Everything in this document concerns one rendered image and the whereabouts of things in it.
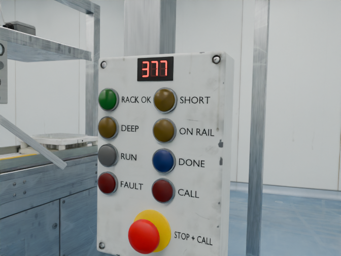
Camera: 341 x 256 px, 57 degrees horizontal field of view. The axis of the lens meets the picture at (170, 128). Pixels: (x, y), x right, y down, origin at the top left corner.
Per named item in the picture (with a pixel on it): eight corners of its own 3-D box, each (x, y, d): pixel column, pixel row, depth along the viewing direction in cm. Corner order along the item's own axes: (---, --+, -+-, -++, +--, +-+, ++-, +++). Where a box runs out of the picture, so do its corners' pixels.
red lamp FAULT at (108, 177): (113, 195, 40) (113, 174, 40) (96, 193, 41) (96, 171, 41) (117, 194, 41) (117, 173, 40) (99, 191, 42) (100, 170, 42)
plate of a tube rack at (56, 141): (62, 145, 125) (62, 140, 125) (18, 141, 135) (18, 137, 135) (99, 140, 148) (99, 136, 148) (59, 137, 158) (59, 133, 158)
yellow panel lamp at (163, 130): (172, 143, 36) (173, 119, 36) (151, 141, 37) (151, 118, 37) (175, 142, 37) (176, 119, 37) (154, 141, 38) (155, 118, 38)
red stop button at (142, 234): (155, 259, 35) (156, 225, 35) (125, 252, 37) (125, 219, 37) (171, 244, 39) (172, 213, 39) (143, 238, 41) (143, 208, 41)
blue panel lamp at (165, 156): (172, 174, 36) (172, 150, 36) (150, 171, 37) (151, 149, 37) (174, 172, 37) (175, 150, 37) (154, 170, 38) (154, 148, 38)
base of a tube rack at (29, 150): (62, 158, 126) (62, 152, 126) (18, 153, 136) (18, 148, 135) (99, 151, 148) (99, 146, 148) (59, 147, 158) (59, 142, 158)
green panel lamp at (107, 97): (114, 110, 39) (115, 88, 39) (96, 110, 40) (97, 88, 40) (118, 110, 40) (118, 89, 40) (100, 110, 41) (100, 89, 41)
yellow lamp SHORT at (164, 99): (173, 112, 36) (174, 88, 36) (151, 111, 37) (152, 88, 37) (176, 112, 37) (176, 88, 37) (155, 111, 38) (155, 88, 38)
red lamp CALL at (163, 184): (171, 204, 37) (171, 181, 36) (150, 201, 38) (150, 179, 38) (174, 202, 37) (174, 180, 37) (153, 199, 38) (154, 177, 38)
